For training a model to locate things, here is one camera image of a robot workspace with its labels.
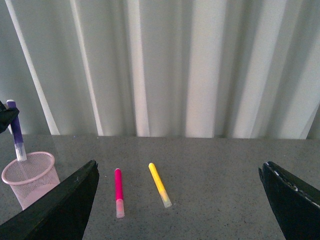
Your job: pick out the pink marker pen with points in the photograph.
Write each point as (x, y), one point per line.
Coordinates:
(119, 197)

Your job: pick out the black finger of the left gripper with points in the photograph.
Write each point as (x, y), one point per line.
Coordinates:
(7, 115)

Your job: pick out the purple marker pen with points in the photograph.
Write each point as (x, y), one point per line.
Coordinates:
(16, 130)

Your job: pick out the yellow marker pen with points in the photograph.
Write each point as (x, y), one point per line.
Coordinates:
(159, 185)

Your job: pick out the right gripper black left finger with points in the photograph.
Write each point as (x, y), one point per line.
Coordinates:
(61, 214)

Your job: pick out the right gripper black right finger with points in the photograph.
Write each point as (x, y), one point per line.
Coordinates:
(294, 202)

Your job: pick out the white pleated curtain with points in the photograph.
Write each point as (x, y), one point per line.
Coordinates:
(151, 68)

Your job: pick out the pink mesh pen cup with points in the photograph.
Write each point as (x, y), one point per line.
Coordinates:
(31, 179)

